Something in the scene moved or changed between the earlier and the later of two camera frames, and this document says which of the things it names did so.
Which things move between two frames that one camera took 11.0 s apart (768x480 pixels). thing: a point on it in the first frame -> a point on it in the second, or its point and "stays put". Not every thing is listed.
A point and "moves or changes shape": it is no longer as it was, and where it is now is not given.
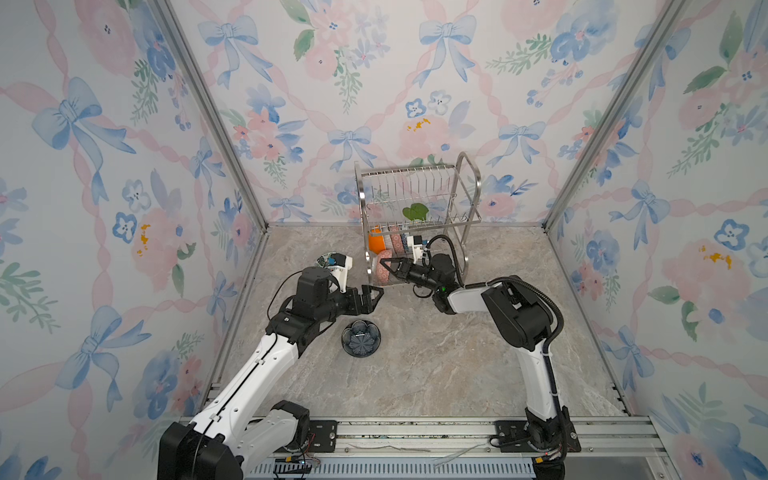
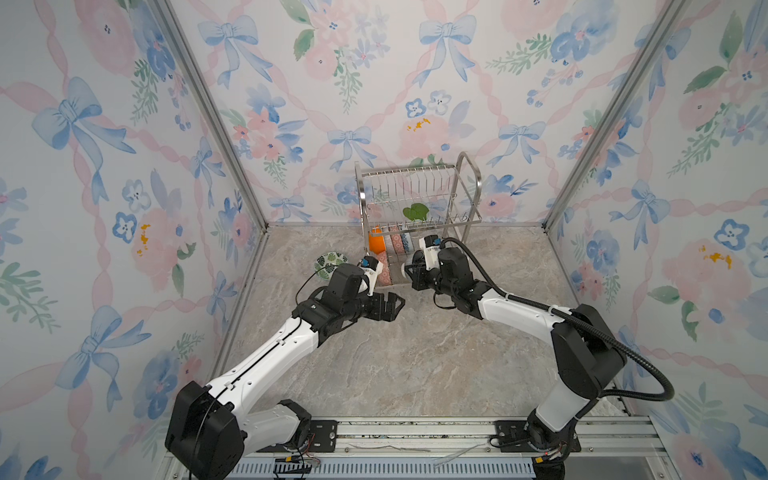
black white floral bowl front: [382, 274] stays put
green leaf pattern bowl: [326, 260] stays put
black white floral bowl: [397, 242] stays put
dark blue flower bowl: [361, 338] moves or changes shape
